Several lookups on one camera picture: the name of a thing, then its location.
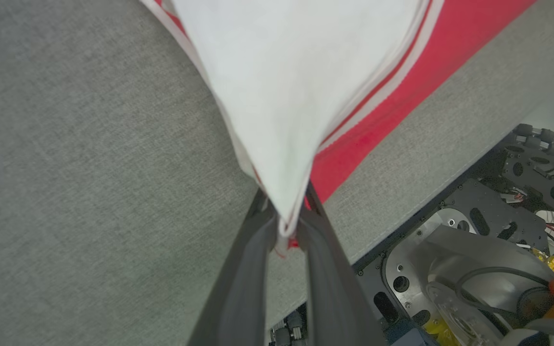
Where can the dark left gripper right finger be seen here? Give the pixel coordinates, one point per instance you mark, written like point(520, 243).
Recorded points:
point(334, 298)

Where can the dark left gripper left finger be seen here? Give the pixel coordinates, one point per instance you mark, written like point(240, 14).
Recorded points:
point(238, 298)

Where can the red and white jersey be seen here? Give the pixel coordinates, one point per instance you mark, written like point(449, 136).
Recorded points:
point(306, 96)

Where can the black robot base chassis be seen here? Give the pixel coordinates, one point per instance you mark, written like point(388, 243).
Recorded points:
point(488, 211)

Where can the small grey caster wheel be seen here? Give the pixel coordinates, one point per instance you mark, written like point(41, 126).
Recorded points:
point(289, 329)

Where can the silver robot waist column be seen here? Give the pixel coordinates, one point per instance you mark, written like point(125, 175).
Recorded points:
point(479, 254)

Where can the black omni wheel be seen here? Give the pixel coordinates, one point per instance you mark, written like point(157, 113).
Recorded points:
point(541, 163)

